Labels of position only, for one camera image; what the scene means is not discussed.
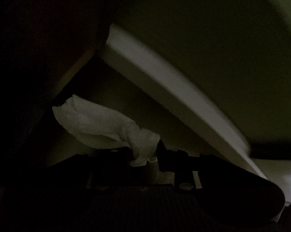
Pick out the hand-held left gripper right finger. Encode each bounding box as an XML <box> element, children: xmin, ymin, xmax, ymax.
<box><xmin>157</xmin><ymin>140</ymin><xmax>235</xmax><ymax>192</ymax></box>

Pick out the white tissue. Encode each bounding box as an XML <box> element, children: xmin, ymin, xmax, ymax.
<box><xmin>52</xmin><ymin>94</ymin><xmax>160</xmax><ymax>168</ymax></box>

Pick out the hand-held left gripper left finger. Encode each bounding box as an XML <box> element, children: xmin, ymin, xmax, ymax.
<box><xmin>54</xmin><ymin>147</ymin><xmax>134</xmax><ymax>191</ymax></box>

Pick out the white sliding wardrobe door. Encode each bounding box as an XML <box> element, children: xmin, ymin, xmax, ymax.
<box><xmin>116</xmin><ymin>0</ymin><xmax>291</xmax><ymax>160</ymax></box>

